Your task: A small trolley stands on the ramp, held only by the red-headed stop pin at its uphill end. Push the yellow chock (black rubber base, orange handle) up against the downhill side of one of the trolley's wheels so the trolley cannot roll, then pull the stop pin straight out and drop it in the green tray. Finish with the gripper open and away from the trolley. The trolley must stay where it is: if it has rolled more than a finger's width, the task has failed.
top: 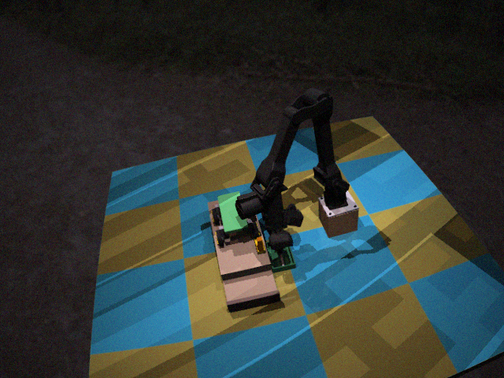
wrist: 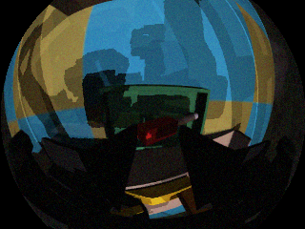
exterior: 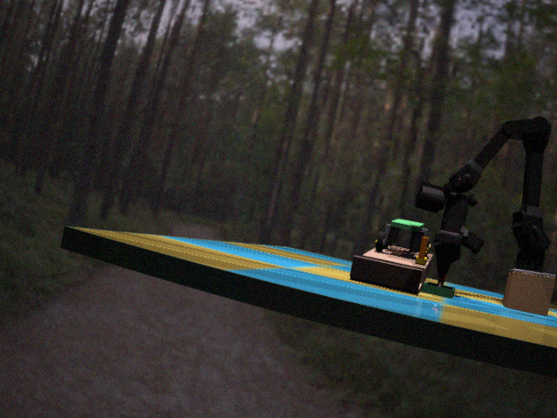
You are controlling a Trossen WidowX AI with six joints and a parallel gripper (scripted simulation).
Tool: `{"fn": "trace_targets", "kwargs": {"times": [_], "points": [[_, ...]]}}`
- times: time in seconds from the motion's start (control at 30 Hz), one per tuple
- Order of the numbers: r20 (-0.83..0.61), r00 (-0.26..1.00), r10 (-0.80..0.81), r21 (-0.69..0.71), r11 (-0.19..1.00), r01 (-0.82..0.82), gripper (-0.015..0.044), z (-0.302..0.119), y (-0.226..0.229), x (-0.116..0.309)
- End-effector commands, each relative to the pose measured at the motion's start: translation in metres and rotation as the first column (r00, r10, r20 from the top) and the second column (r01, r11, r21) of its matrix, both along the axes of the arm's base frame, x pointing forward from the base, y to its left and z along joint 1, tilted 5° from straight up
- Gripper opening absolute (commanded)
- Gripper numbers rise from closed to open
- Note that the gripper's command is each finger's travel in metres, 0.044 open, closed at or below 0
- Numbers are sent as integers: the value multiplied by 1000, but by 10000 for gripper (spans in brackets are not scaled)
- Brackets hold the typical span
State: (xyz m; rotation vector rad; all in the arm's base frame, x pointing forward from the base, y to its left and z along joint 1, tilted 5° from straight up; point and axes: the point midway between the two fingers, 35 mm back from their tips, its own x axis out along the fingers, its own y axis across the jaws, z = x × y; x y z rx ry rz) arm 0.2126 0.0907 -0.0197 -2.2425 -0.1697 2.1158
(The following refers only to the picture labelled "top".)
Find green trolley with black wheels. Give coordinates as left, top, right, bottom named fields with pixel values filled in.
left=211, top=191, right=260, bottom=246

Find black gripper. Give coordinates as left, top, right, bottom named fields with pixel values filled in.
left=261, top=207, right=292, bottom=254

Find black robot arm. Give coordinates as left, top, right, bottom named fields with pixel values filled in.
left=235, top=87, right=350, bottom=229

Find tan sloped ramp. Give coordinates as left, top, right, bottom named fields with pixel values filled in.
left=207, top=200, right=280, bottom=312

